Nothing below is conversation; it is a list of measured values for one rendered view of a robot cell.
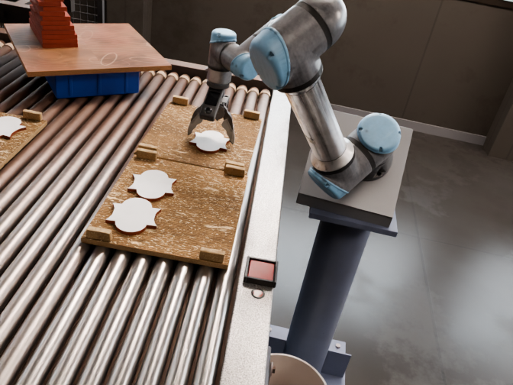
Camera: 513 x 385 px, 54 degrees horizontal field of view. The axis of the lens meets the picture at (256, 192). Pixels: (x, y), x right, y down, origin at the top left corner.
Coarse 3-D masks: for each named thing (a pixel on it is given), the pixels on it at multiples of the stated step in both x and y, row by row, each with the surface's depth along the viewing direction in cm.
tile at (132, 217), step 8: (128, 200) 129; (136, 200) 130; (144, 200) 131; (120, 208) 126; (128, 208) 127; (136, 208) 127; (144, 208) 128; (152, 208) 128; (112, 216) 123; (120, 216) 124; (128, 216) 124; (136, 216) 124; (144, 216) 125; (152, 216) 125; (120, 224) 121; (128, 224) 122; (136, 224) 122; (144, 224) 123; (152, 224) 123; (120, 232) 120; (128, 232) 119; (136, 232) 120
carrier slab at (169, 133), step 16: (176, 112) 179; (192, 112) 181; (160, 128) 167; (176, 128) 169; (208, 128) 172; (240, 128) 176; (256, 128) 178; (160, 144) 158; (176, 144) 160; (240, 144) 166; (176, 160) 152; (192, 160) 153; (208, 160) 154; (224, 160) 156; (240, 160) 157
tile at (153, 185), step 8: (136, 176) 139; (144, 176) 140; (152, 176) 140; (160, 176) 141; (136, 184) 136; (144, 184) 137; (152, 184) 137; (160, 184) 138; (168, 184) 138; (144, 192) 133; (152, 192) 134; (160, 192) 134; (168, 192) 135; (152, 200) 132
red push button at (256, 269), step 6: (252, 264) 119; (258, 264) 119; (264, 264) 120; (270, 264) 120; (252, 270) 117; (258, 270) 118; (264, 270) 118; (270, 270) 118; (252, 276) 116; (258, 276) 116; (264, 276) 116; (270, 276) 117
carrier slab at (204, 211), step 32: (160, 160) 150; (128, 192) 134; (192, 192) 139; (224, 192) 141; (96, 224) 121; (160, 224) 125; (192, 224) 127; (224, 224) 129; (160, 256) 117; (192, 256) 117; (224, 256) 119
